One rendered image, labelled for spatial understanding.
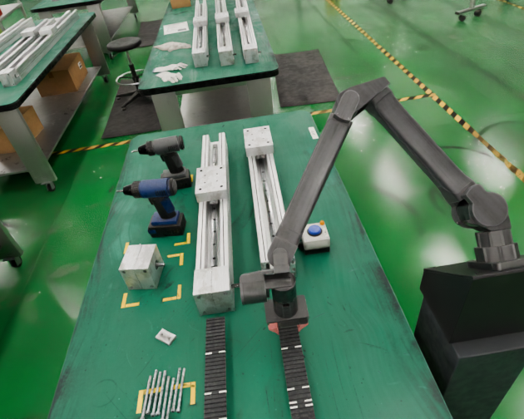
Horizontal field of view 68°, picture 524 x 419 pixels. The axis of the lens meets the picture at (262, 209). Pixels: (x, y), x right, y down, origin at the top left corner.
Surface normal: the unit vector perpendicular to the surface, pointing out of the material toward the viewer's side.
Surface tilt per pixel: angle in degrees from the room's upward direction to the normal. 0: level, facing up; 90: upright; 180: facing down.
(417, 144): 47
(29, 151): 90
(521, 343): 0
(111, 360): 0
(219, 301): 90
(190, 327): 0
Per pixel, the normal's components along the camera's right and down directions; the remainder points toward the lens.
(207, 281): -0.11, -0.76
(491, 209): -0.03, -0.08
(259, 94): 0.11, 0.63
